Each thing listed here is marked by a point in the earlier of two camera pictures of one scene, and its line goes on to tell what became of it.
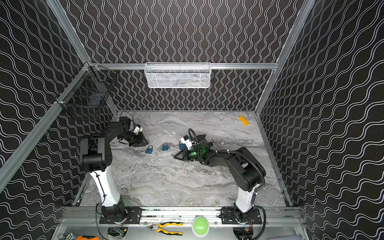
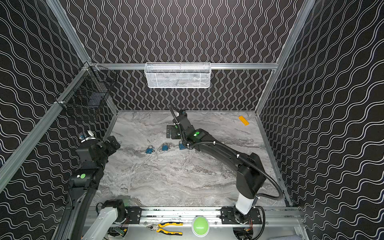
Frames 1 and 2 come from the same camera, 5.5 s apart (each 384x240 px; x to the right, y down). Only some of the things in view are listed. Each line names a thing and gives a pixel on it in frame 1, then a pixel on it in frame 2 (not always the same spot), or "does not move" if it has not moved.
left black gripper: [139, 141] to [109, 145]
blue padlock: [181, 145] does not move
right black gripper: [186, 153] to [178, 120]
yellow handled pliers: [157, 228] does not move
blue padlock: [149, 150] does not move
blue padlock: [165, 147] does not move
